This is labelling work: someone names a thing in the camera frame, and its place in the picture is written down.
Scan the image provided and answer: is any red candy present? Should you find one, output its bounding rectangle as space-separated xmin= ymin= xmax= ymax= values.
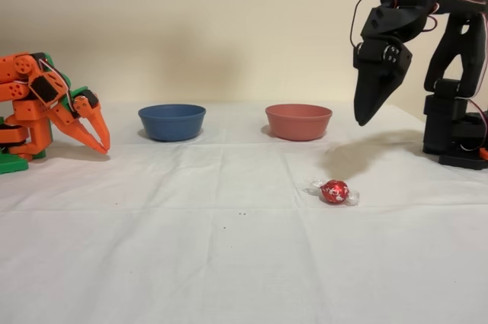
xmin=303 ymin=177 xmax=361 ymax=207

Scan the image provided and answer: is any red bowl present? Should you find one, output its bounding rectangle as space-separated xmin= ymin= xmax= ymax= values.
xmin=265 ymin=104 xmax=333 ymax=142

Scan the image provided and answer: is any blue bowl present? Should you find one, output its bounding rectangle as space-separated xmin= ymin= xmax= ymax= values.
xmin=137 ymin=104 xmax=207 ymax=143

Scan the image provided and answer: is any white tablecloth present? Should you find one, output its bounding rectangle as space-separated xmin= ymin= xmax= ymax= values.
xmin=0 ymin=101 xmax=488 ymax=324

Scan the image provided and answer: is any red white orange arm cable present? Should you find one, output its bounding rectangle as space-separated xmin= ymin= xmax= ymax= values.
xmin=36 ymin=55 xmax=77 ymax=114

